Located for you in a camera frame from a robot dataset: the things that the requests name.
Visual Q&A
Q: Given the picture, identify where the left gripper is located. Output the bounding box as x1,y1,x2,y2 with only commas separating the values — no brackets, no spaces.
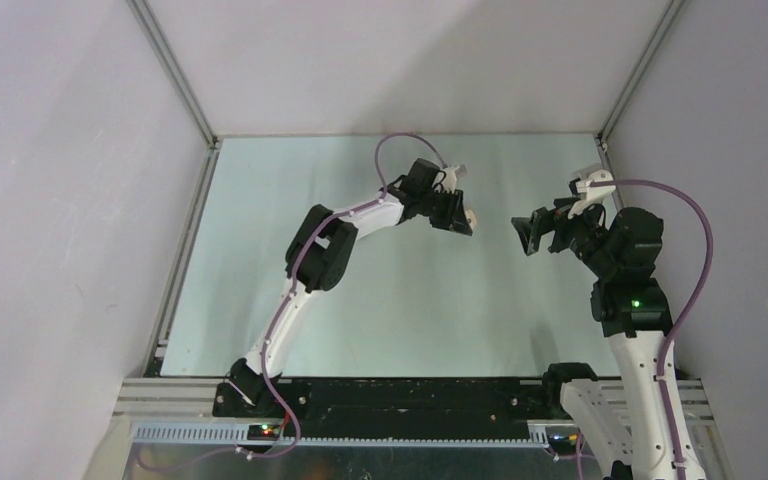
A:
418,188,472,236

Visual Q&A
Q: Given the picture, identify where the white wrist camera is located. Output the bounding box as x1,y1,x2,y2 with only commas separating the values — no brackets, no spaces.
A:
433,165,468,193
567,164,616,219

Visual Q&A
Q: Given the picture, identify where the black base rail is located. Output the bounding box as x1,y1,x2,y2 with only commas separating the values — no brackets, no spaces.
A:
212,377,569,441

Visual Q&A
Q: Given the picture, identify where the white earbud charging case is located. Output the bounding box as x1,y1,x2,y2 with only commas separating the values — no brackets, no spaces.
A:
464,209,477,231

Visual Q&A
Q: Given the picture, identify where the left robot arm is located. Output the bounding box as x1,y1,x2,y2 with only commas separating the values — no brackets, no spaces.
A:
229,159,476,417

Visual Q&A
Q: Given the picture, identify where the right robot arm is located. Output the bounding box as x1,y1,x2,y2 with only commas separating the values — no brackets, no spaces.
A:
511,198,707,479

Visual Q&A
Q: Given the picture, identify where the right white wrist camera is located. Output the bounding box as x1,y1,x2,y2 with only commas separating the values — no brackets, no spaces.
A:
567,164,616,219

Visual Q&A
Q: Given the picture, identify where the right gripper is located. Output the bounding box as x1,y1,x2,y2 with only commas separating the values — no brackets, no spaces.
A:
512,193,618,279

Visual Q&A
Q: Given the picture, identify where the aluminium frame rail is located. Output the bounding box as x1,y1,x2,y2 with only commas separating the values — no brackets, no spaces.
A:
113,376,717,452

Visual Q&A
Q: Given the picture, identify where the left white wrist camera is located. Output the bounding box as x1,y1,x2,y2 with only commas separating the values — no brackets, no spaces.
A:
433,165,468,193

